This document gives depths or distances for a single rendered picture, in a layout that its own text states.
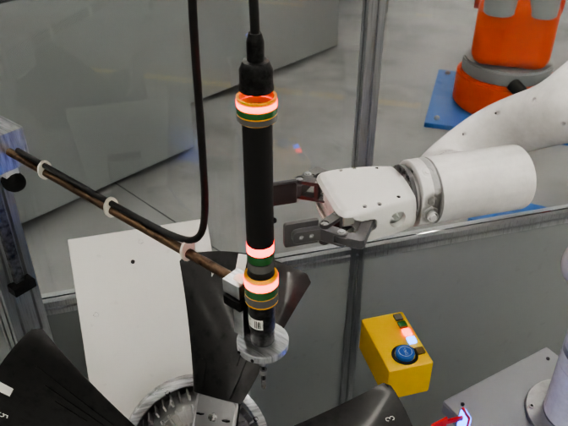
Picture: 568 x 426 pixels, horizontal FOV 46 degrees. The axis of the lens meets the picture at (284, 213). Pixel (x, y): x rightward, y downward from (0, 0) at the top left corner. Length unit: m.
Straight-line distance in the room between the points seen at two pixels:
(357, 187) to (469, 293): 1.36
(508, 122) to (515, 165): 0.10
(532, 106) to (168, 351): 0.78
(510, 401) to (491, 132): 0.76
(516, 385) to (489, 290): 0.62
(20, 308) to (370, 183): 0.97
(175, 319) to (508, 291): 1.22
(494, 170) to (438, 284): 1.22
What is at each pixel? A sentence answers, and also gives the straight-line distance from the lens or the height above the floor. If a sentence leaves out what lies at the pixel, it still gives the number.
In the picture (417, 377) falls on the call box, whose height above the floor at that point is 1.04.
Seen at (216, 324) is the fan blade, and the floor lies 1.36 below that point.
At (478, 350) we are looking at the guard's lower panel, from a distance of 2.35.
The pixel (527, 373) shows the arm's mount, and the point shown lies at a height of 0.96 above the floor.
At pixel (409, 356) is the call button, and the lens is 1.44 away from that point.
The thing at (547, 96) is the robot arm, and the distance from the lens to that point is 0.91.
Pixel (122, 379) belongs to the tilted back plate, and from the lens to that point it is 1.31.
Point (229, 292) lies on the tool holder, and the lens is 0.89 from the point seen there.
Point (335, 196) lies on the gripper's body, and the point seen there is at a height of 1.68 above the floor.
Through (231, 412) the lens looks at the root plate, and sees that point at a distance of 1.08.
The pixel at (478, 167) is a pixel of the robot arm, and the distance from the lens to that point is 0.85.
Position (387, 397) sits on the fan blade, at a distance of 1.22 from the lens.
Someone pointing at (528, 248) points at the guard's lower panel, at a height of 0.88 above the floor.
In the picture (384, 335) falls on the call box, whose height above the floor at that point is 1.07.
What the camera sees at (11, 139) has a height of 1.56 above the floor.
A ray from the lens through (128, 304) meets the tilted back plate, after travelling 1.30.
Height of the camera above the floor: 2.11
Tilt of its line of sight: 35 degrees down
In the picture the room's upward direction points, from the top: straight up
